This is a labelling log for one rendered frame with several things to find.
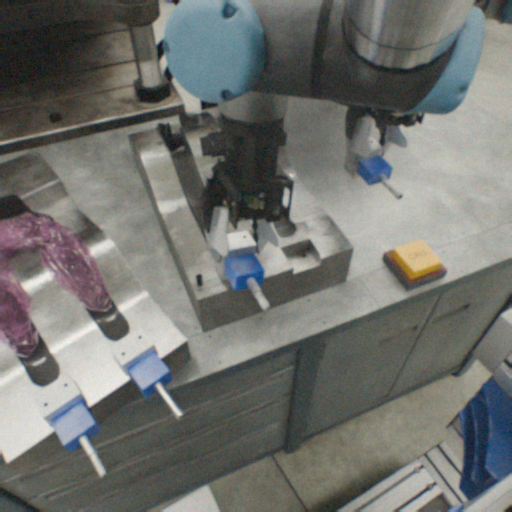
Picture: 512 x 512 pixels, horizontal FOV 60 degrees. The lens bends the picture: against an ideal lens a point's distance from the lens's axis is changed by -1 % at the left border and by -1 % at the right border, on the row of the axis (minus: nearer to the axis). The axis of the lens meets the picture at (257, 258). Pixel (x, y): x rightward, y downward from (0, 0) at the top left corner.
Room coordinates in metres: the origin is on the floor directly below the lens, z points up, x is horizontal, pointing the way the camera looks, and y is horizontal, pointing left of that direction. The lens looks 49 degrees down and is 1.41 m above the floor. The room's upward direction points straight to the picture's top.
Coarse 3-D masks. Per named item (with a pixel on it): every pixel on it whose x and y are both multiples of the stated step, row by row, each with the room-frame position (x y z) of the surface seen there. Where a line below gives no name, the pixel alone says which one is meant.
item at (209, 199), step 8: (208, 184) 0.42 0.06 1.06; (208, 192) 0.42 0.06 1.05; (216, 192) 0.42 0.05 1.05; (208, 200) 0.41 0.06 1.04; (216, 200) 0.41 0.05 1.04; (200, 208) 0.42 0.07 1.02; (208, 208) 0.41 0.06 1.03; (208, 216) 0.41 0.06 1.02; (208, 224) 0.41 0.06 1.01; (208, 232) 0.40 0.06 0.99
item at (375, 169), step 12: (372, 144) 0.65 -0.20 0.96; (360, 156) 0.63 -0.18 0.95; (372, 156) 0.63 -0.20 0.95; (348, 168) 0.64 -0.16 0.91; (360, 168) 0.62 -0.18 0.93; (372, 168) 0.60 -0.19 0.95; (384, 168) 0.60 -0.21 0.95; (372, 180) 0.59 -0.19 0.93; (384, 180) 0.58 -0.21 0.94; (396, 192) 0.55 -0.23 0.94
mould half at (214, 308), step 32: (192, 128) 0.74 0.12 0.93; (160, 160) 0.65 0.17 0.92; (288, 160) 0.69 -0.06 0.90; (160, 192) 0.60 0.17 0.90; (288, 192) 0.61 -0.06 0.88; (160, 224) 0.60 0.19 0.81; (192, 224) 0.53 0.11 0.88; (320, 224) 0.52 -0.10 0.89; (192, 256) 0.45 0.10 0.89; (256, 256) 0.45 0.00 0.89; (320, 256) 0.45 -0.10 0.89; (192, 288) 0.39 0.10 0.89; (224, 288) 0.39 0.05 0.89; (288, 288) 0.43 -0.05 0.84; (320, 288) 0.45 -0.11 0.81; (224, 320) 0.38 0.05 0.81
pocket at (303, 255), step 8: (304, 240) 0.49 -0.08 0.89; (280, 248) 0.47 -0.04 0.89; (288, 248) 0.48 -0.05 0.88; (296, 248) 0.48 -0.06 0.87; (304, 248) 0.49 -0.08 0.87; (312, 248) 0.48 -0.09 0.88; (288, 256) 0.48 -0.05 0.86; (296, 256) 0.48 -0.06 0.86; (304, 256) 0.48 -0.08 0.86; (312, 256) 0.48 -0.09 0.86; (296, 264) 0.46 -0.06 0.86; (304, 264) 0.46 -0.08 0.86; (312, 264) 0.45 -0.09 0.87; (296, 272) 0.43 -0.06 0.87
